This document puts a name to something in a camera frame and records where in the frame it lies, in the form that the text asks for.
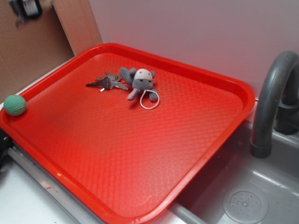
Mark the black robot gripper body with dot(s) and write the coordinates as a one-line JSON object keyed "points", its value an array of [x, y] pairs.
{"points": [[26, 11]]}

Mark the brown wood chip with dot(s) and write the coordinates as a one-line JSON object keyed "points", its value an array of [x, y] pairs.
{"points": [[48, 3]]}

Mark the wooden board panel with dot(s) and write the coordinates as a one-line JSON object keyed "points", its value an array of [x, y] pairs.
{"points": [[78, 22]]}

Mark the green textured ball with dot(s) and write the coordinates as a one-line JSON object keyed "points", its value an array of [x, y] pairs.
{"points": [[15, 105]]}

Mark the silver key bunch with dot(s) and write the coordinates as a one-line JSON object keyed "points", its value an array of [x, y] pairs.
{"points": [[110, 81]]}

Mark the black clamp at left edge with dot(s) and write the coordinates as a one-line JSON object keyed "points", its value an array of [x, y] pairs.
{"points": [[5, 144]]}

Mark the red plastic tray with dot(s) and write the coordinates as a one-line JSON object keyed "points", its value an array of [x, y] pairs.
{"points": [[127, 160]]}

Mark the grey toy faucet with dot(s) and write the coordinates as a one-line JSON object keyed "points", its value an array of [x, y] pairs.
{"points": [[278, 104]]}

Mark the grey toy sink basin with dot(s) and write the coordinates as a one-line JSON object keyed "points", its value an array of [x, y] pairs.
{"points": [[234, 187]]}

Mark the grey plush monkey keychain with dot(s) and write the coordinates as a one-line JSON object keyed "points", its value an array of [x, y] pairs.
{"points": [[140, 81]]}

